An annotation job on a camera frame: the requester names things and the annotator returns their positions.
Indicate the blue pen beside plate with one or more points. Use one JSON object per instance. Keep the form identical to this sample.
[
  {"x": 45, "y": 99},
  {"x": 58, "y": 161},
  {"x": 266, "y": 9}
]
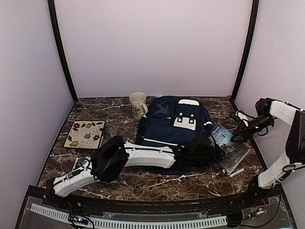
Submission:
[{"x": 102, "y": 137}]

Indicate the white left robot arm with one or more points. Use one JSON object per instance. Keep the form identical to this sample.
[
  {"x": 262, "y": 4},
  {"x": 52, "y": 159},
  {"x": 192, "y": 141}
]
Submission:
[{"x": 109, "y": 160}]

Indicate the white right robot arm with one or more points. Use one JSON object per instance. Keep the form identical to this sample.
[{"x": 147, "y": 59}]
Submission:
[{"x": 291, "y": 150}]

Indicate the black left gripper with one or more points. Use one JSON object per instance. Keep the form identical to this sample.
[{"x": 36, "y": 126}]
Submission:
[{"x": 214, "y": 157}]

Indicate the dark blue hardcover book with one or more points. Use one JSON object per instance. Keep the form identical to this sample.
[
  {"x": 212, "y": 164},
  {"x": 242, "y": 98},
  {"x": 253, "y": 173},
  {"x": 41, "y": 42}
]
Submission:
[{"x": 234, "y": 152}]

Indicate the black front table rail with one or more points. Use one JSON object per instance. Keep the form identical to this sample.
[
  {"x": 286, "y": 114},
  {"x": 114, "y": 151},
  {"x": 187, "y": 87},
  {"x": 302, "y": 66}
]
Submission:
[{"x": 98, "y": 206}]

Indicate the black right frame post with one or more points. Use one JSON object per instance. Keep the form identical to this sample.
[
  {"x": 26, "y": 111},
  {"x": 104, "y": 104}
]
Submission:
[{"x": 247, "y": 48}]

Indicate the red white pen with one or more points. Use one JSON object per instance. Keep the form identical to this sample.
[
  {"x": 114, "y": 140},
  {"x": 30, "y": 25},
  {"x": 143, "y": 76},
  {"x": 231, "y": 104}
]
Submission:
[{"x": 234, "y": 174}]

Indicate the navy blue student backpack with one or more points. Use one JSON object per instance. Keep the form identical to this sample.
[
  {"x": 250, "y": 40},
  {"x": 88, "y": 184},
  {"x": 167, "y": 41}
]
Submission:
[{"x": 172, "y": 121}]

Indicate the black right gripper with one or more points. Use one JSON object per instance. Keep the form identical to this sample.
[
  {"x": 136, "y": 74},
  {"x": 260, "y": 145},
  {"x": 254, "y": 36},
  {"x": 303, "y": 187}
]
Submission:
[{"x": 243, "y": 132}]

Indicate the white cable duct strip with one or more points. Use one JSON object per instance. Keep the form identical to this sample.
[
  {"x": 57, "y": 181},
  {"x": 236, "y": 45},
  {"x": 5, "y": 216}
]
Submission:
[{"x": 98, "y": 223}]

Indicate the cream seashell mug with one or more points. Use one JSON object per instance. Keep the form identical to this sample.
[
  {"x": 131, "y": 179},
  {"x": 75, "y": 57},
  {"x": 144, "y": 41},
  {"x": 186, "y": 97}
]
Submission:
[{"x": 138, "y": 104}]

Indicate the black frame post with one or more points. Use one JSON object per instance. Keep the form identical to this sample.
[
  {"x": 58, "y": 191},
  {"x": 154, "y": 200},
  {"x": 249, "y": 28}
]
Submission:
[
  {"x": 247, "y": 48},
  {"x": 60, "y": 49}
]

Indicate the black marker pen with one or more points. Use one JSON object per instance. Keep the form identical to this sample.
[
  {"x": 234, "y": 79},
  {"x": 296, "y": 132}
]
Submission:
[{"x": 75, "y": 163}]

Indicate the black left frame post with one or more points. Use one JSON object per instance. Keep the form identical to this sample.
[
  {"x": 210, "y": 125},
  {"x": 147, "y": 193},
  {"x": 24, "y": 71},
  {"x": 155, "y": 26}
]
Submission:
[{"x": 60, "y": 49}]

